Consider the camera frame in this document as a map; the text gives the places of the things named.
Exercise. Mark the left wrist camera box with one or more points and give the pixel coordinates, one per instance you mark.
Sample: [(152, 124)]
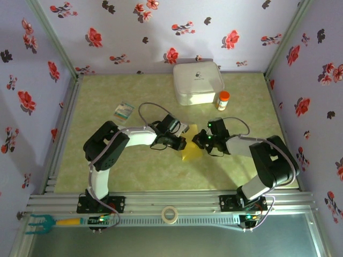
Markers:
[(183, 127)]

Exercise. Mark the aluminium frame post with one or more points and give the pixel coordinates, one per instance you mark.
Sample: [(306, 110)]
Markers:
[(290, 34), (52, 34)]

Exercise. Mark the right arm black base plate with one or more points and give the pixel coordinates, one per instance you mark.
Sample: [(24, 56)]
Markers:
[(227, 203)]

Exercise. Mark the orange-capped pill bottle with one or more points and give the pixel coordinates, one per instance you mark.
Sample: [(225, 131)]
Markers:
[(223, 100)]

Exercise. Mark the yellow paper sheet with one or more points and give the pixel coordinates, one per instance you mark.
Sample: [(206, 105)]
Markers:
[(190, 154)]

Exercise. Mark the aluminium mounting rail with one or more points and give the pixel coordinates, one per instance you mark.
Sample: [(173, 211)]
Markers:
[(174, 199)]

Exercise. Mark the roll of masking tape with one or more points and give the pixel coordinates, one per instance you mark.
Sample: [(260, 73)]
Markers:
[(164, 215)]

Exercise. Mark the aluminium side rail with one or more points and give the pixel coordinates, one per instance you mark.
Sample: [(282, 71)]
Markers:
[(268, 77), (70, 107)]

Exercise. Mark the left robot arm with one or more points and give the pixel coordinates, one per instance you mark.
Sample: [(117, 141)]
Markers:
[(107, 147)]

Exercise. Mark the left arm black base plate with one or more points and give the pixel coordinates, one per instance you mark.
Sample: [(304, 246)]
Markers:
[(118, 203)]

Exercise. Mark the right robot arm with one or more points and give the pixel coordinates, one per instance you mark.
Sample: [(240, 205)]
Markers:
[(276, 166)]

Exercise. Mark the white zipped case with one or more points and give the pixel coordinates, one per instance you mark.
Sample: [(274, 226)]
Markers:
[(197, 80)]

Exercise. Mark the small printed sachet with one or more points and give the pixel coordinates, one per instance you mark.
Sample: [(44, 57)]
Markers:
[(123, 111)]

